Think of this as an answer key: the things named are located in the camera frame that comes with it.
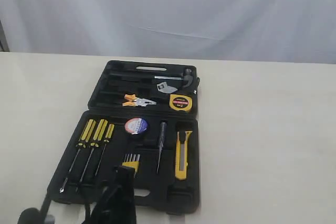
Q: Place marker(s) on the small yellow-black screwdriver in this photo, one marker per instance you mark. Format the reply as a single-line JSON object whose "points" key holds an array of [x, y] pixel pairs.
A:
{"points": [[106, 140]]}

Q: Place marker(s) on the clear handled tester screwdriver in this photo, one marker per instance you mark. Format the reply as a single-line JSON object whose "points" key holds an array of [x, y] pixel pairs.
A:
{"points": [[162, 137]]}

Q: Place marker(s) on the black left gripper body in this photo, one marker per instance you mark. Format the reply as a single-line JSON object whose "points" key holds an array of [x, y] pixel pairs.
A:
{"points": [[116, 205]]}

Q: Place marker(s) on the yellow utility knife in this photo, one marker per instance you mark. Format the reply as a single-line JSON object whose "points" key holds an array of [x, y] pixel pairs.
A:
{"points": [[181, 154]]}

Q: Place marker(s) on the large yellow-black screwdriver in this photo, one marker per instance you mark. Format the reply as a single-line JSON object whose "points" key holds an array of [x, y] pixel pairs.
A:
{"points": [[81, 144]]}

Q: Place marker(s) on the black electrical tape roll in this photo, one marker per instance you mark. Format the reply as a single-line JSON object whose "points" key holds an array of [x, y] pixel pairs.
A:
{"points": [[136, 126]]}

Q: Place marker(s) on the orange-black combination pliers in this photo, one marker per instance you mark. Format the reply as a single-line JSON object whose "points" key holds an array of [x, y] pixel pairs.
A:
{"points": [[128, 99]]}

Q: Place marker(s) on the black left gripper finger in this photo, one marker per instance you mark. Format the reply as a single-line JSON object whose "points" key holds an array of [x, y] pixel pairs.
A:
{"points": [[128, 182], [113, 182]]}

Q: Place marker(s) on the white backdrop curtain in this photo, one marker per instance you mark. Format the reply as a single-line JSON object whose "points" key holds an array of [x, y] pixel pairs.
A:
{"points": [[256, 30]]}

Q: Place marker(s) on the yellow tape measure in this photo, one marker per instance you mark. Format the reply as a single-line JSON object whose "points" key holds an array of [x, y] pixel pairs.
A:
{"points": [[185, 102]]}

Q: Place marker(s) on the middle yellow-black screwdriver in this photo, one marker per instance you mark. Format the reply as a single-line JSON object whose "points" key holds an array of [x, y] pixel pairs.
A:
{"points": [[95, 143]]}

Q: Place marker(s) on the claw hammer black handle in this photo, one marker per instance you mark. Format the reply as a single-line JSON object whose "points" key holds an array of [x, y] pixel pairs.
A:
{"points": [[186, 78]]}

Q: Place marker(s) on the black plastic tool case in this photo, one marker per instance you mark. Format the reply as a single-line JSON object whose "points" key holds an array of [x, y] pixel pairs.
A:
{"points": [[166, 193]]}

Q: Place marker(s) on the hex key set yellow holder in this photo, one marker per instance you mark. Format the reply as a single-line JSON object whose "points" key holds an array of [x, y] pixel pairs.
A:
{"points": [[131, 160]]}

